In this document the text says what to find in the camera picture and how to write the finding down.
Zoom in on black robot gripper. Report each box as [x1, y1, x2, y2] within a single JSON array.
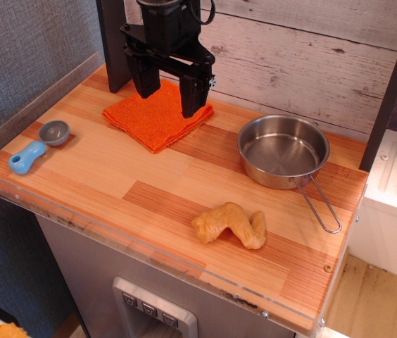
[[120, 1, 216, 118]]

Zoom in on orange cloth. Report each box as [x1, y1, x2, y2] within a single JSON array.
[[103, 80, 214, 154]]

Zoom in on blue grey ice cream scoop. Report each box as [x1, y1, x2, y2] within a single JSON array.
[[8, 120, 70, 175]]

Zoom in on stainless steel pot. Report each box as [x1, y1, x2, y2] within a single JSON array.
[[237, 115, 342, 234]]

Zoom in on tan toy chicken piece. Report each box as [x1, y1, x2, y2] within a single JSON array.
[[191, 202, 266, 249]]

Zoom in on silver toy fridge dispenser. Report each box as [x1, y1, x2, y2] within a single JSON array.
[[112, 276, 199, 337]]

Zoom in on white toy sink unit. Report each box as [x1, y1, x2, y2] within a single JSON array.
[[348, 130, 397, 275]]

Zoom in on yellow object bottom left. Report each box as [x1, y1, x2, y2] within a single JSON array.
[[0, 323, 29, 338]]

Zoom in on dark right frame post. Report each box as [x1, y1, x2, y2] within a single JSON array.
[[359, 61, 397, 172]]

